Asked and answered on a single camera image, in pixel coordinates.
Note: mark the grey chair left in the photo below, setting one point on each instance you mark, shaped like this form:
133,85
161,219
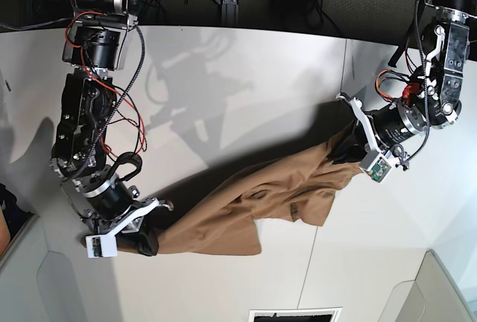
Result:
42,281

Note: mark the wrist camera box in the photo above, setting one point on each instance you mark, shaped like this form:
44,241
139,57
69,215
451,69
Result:
376,166
101,246

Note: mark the tan t-shirt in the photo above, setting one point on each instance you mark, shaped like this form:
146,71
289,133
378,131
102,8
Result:
214,214

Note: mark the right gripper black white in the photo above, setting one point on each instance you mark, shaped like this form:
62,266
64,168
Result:
119,212

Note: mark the white floor vent frame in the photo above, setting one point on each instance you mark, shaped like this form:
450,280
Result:
295,315

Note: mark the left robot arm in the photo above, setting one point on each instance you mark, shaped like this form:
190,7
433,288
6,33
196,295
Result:
421,88

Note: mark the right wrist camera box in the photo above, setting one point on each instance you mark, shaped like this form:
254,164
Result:
101,246

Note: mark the grey chair right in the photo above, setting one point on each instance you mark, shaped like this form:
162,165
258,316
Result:
431,296

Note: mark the grey chair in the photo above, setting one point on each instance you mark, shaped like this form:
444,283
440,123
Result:
42,281
431,296

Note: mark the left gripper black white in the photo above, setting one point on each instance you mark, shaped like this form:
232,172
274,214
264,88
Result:
362,137

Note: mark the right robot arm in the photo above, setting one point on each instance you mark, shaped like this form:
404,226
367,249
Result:
94,45

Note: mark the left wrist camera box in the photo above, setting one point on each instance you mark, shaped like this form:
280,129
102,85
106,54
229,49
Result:
376,166

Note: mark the aluminium table leg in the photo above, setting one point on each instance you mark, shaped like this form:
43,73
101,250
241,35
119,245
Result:
229,13

